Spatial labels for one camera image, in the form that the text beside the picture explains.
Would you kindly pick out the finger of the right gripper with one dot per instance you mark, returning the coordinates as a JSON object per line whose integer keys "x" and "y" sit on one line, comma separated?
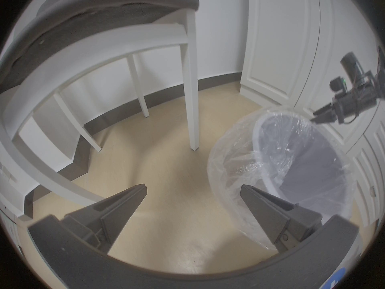
{"x": 326, "y": 119}
{"x": 327, "y": 110}

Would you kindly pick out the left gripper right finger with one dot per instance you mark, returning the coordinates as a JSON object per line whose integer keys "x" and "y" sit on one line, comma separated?
{"x": 270, "y": 215}

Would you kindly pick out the clear plastic bag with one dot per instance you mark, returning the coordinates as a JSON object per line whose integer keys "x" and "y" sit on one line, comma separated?
{"x": 228, "y": 167}

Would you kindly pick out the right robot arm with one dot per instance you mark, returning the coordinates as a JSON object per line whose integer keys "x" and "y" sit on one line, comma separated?
{"x": 352, "y": 66}

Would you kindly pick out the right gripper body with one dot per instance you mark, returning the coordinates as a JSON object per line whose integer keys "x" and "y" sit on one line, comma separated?
{"x": 358, "y": 101}

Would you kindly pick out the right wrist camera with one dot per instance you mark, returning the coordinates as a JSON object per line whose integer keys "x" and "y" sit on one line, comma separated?
{"x": 337, "y": 84}

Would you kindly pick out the white wardrobe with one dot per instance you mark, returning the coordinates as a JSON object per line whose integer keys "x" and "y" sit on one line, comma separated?
{"x": 276, "y": 41}

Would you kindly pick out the grey padded white chair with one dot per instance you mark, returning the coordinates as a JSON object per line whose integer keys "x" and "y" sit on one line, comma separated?
{"x": 90, "y": 26}

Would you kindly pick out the white trash bin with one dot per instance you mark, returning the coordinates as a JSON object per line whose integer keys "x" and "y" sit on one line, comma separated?
{"x": 306, "y": 167}

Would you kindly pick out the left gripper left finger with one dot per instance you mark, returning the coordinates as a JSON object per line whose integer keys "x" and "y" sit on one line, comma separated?
{"x": 117, "y": 215}

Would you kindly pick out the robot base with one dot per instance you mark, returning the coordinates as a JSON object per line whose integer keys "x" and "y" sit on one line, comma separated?
{"x": 335, "y": 278}

